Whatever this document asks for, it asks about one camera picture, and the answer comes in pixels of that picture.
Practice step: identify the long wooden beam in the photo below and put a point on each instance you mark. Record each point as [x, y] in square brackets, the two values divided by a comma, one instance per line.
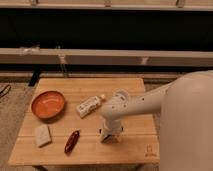
[105, 57]

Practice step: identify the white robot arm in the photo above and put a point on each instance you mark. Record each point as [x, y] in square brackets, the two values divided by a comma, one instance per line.
[186, 121]

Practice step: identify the white sponge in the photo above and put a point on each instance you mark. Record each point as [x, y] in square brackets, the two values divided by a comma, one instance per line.
[42, 135]

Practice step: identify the wooden table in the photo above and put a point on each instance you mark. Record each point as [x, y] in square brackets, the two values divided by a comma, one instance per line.
[138, 142]

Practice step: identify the white small bottle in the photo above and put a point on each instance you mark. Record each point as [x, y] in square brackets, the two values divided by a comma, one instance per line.
[89, 105]

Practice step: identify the dark red oblong object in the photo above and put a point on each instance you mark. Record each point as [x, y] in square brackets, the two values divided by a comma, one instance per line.
[72, 141]

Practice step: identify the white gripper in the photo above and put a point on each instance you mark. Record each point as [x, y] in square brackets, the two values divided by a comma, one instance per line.
[111, 127]

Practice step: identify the white plastic cup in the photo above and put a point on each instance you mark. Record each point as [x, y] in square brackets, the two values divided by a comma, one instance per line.
[122, 93]

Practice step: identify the orange bowl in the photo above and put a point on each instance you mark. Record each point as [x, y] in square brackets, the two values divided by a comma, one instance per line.
[48, 104]

